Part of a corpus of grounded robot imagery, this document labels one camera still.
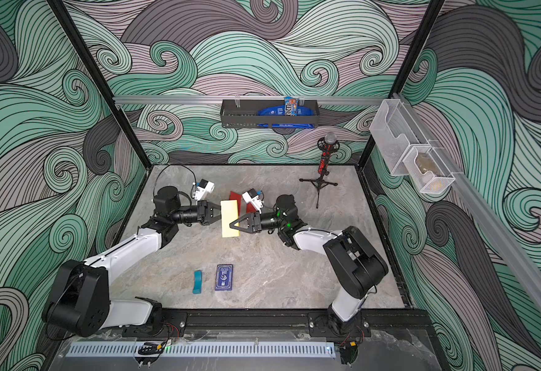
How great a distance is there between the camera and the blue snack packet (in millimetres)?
916

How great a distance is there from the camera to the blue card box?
0.81 m

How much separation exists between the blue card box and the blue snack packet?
573 mm
